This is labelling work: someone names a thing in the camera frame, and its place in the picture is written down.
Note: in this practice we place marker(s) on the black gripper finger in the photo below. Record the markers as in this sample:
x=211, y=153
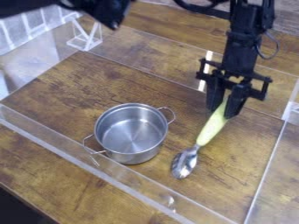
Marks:
x=236, y=100
x=215, y=93

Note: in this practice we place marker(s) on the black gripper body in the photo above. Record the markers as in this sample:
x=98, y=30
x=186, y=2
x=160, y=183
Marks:
x=236, y=68

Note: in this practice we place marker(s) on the small stainless steel pot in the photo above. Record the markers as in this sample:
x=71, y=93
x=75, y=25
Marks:
x=128, y=133

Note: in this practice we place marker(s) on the green handled metal spoon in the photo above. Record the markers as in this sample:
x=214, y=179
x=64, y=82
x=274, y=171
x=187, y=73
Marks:
x=186, y=160

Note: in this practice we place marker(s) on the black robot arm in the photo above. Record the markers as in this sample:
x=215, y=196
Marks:
x=110, y=13

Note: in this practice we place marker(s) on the clear acrylic front barrier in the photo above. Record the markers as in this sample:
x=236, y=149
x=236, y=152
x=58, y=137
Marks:
x=159, y=196

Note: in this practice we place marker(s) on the clear acrylic triangle bracket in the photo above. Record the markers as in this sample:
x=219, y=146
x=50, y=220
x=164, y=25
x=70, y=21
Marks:
x=86, y=40

